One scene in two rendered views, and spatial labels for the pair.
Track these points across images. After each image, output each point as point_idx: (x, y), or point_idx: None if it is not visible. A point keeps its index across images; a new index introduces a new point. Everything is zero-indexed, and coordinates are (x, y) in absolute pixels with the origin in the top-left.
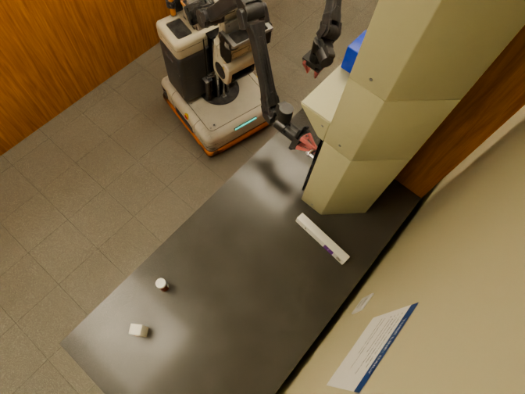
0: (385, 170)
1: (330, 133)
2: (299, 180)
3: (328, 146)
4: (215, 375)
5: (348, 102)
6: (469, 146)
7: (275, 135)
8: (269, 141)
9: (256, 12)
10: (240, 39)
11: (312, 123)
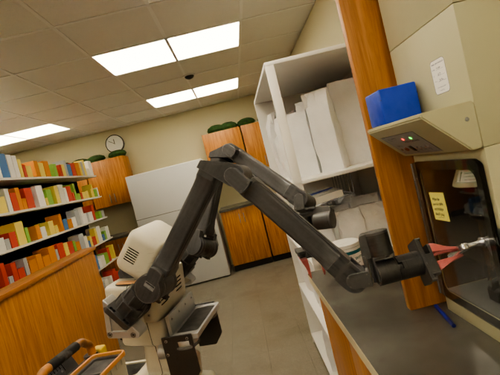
0: None
1: (484, 117)
2: (484, 355)
3: (495, 147)
4: None
5: (473, 37)
6: None
7: (369, 358)
8: (376, 366)
9: (246, 169)
10: (196, 326)
11: (452, 132)
